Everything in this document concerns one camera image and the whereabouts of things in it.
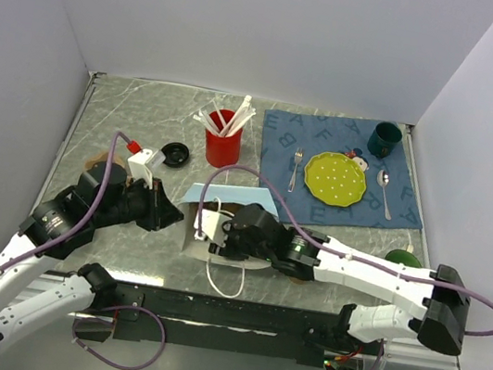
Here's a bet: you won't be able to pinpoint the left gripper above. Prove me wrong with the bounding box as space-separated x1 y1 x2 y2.
93 167 191 239

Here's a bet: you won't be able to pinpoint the light blue paper bag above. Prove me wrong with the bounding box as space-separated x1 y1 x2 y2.
167 174 285 304

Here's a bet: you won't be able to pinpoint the black cup lid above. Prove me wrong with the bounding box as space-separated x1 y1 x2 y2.
161 142 190 169

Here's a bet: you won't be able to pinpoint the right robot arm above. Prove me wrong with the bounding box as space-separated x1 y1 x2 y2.
194 203 470 356

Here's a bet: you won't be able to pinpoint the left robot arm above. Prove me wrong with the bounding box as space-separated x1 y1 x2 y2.
0 161 183 353

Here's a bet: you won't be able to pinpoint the cardboard cup carrier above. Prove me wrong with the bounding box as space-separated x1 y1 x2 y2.
83 151 109 171

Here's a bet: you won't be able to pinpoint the red straw holder cup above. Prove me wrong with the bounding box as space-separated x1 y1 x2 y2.
205 130 243 168

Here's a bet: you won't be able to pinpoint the silver fork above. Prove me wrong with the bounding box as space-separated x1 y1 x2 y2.
288 147 304 193

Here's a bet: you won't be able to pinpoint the yellow dotted plate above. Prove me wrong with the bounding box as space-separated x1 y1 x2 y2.
303 151 367 208

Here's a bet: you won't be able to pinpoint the blue letter-print cloth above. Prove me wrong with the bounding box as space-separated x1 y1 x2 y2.
260 109 423 229

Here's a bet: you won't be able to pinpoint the white wrapped straws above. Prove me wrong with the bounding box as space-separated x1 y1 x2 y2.
193 95 256 138

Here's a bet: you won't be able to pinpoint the silver spoon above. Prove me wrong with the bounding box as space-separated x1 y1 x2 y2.
376 170 392 221

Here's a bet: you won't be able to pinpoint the dark green mug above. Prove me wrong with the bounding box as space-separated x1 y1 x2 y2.
367 121 403 159

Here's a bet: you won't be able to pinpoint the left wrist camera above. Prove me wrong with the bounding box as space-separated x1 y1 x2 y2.
127 141 166 189

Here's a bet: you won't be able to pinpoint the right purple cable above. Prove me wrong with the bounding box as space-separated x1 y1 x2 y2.
174 159 493 370

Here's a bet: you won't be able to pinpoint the purple cable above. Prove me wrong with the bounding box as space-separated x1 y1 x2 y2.
0 111 136 370
174 159 493 370

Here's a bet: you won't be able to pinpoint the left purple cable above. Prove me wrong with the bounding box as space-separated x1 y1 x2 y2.
0 111 136 370

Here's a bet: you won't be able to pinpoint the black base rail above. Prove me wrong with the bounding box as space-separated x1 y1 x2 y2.
75 263 383 367

